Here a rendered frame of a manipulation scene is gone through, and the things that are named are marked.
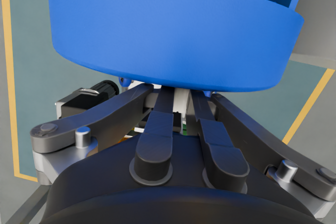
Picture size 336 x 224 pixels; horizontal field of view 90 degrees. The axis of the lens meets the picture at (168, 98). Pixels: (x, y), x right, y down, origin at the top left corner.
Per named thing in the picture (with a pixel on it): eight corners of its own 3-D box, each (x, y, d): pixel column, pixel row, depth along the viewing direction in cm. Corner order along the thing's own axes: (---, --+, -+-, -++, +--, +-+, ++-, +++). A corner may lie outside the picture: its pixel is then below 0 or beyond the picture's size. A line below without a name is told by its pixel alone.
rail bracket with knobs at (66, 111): (113, 96, 49) (96, 111, 39) (112, 118, 51) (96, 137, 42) (79, 90, 49) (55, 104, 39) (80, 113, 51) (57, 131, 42)
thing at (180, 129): (183, 105, 45) (184, 129, 33) (181, 113, 46) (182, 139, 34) (146, 98, 45) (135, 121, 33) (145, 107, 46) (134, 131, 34)
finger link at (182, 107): (183, 83, 15) (191, 85, 15) (181, 69, 22) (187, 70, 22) (177, 112, 16) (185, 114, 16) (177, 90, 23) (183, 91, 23)
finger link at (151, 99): (170, 112, 15) (136, 106, 15) (172, 93, 19) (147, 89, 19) (173, 96, 14) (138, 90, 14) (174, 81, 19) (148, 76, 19)
